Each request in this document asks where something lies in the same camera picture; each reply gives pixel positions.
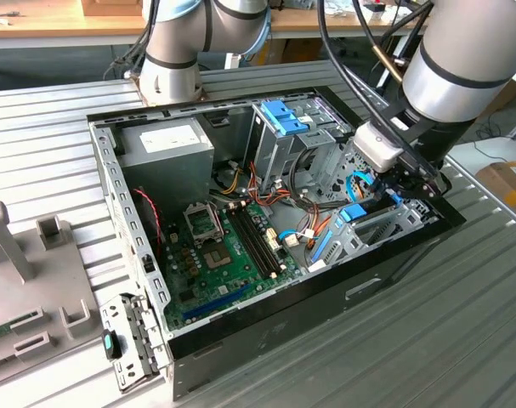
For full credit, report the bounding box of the grey parts rack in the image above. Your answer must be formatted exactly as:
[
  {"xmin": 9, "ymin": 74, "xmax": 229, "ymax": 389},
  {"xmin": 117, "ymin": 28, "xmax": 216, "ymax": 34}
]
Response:
[{"xmin": 0, "ymin": 199, "xmax": 105, "ymax": 375}]

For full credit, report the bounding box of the wooden desk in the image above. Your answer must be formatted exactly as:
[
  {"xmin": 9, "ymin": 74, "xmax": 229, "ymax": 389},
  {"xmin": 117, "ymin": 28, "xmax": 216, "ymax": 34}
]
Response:
[{"xmin": 0, "ymin": 0, "xmax": 433, "ymax": 50}]

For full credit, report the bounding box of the square brown base plate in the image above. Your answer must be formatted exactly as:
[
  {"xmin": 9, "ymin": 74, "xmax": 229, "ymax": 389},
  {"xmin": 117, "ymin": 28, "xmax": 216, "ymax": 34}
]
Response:
[{"xmin": 128, "ymin": 70, "xmax": 207, "ymax": 107}]

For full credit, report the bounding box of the black RAM slot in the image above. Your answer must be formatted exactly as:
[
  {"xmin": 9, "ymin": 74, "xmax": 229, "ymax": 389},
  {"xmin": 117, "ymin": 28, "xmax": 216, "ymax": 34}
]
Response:
[
  {"xmin": 244, "ymin": 202, "xmax": 286, "ymax": 275},
  {"xmin": 228, "ymin": 207, "xmax": 270, "ymax": 281},
  {"xmin": 239, "ymin": 204, "xmax": 281, "ymax": 277},
  {"xmin": 234, "ymin": 206, "xmax": 275, "ymax": 280}
]

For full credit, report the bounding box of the light blue SATA wire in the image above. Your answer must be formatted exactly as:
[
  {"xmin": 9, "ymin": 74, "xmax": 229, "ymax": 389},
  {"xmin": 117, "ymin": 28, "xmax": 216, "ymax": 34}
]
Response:
[{"xmin": 280, "ymin": 169, "xmax": 402, "ymax": 247}]

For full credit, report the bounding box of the thick black sleeved cable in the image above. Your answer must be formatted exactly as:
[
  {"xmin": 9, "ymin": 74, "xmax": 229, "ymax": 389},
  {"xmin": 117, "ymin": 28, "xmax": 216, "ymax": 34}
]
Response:
[{"xmin": 287, "ymin": 142, "xmax": 326, "ymax": 213}]

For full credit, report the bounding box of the grey power supply unit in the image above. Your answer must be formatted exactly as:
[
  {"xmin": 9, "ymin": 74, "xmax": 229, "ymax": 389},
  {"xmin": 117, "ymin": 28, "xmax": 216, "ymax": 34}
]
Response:
[{"xmin": 119, "ymin": 117, "xmax": 216, "ymax": 213}]

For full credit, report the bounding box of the black teal card latch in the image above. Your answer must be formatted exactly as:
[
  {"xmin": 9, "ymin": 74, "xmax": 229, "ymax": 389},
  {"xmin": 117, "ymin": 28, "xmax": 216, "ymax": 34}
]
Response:
[{"xmin": 100, "ymin": 327, "xmax": 123, "ymax": 362}]

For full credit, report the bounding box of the red black twisted fan wire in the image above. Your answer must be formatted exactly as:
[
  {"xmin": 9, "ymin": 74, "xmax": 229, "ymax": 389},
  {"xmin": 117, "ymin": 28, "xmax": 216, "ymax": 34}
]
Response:
[{"xmin": 133, "ymin": 188, "xmax": 166, "ymax": 256}]

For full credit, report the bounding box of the red orange wire bundle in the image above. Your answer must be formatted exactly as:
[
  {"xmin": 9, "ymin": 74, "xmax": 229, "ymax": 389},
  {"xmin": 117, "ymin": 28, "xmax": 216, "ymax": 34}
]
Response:
[{"xmin": 247, "ymin": 161, "xmax": 292, "ymax": 207}]

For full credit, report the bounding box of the grey metal disk bay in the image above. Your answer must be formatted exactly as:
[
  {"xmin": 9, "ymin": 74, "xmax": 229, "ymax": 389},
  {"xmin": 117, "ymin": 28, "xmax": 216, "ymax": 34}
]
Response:
[{"xmin": 306, "ymin": 197, "xmax": 439, "ymax": 273}]

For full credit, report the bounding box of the blue plastic drive bracket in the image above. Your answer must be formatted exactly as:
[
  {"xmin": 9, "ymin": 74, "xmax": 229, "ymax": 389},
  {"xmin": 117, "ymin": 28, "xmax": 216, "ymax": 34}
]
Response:
[{"xmin": 260, "ymin": 99, "xmax": 312, "ymax": 135}]

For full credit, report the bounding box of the black grey PC case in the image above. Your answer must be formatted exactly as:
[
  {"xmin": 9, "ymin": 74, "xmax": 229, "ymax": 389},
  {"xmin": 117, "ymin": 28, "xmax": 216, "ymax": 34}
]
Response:
[{"xmin": 86, "ymin": 86, "xmax": 468, "ymax": 403}]

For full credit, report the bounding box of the green motherboard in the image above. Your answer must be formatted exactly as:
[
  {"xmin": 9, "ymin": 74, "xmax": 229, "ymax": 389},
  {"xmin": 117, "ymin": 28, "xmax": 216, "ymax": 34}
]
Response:
[{"xmin": 162, "ymin": 199, "xmax": 303, "ymax": 331}]

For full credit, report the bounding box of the coloured disk power wire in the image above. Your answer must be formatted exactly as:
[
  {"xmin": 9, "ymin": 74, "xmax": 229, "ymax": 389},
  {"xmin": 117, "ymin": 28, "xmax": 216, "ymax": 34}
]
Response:
[{"xmin": 306, "ymin": 214, "xmax": 333, "ymax": 252}]

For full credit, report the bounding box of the blue expansion slot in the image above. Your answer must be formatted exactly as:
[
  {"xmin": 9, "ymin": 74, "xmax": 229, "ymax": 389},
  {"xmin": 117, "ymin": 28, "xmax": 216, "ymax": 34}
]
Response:
[{"xmin": 182, "ymin": 283, "xmax": 251, "ymax": 323}]

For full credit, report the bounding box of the yellow black power wire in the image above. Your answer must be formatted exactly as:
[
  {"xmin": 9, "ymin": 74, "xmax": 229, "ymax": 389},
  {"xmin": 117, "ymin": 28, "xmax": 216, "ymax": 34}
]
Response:
[{"xmin": 214, "ymin": 167, "xmax": 250, "ymax": 196}]

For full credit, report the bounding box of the grey metal drive cage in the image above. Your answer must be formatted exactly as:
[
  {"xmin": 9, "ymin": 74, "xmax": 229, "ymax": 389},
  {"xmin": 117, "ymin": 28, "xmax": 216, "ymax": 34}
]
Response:
[{"xmin": 248, "ymin": 99, "xmax": 356, "ymax": 199}]

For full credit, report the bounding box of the hard disk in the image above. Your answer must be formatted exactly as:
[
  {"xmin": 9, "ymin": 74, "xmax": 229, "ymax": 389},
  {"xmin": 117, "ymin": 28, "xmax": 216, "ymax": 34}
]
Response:
[{"xmin": 339, "ymin": 193, "xmax": 402, "ymax": 223}]

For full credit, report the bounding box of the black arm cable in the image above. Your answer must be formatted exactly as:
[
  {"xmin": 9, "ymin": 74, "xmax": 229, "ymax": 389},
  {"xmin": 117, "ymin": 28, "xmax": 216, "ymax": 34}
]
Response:
[{"xmin": 316, "ymin": 0, "xmax": 439, "ymax": 175}]

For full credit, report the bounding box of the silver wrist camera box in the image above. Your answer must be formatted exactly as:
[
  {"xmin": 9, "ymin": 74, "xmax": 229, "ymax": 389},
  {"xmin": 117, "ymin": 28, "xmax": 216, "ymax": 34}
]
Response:
[{"xmin": 353, "ymin": 122, "xmax": 405, "ymax": 173}]

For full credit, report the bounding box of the CPU socket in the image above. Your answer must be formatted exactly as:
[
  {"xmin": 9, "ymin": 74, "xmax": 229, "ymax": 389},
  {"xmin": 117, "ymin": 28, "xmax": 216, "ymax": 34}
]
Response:
[{"xmin": 201, "ymin": 244, "xmax": 233, "ymax": 271}]

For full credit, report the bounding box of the metal socket cover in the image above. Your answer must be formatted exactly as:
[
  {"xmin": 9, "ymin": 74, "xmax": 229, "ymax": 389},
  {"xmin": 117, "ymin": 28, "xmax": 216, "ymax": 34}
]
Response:
[{"xmin": 183, "ymin": 201, "xmax": 224, "ymax": 246}]

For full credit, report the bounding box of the white connector wire bundle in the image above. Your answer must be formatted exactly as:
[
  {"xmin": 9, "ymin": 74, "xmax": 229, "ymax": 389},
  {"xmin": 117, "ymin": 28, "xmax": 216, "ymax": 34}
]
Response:
[{"xmin": 282, "ymin": 203, "xmax": 322, "ymax": 250}]

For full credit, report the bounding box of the brown cardboard box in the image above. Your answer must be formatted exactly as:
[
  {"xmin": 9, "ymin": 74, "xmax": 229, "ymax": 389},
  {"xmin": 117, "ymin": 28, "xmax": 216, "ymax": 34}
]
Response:
[{"xmin": 473, "ymin": 157, "xmax": 516, "ymax": 220}]

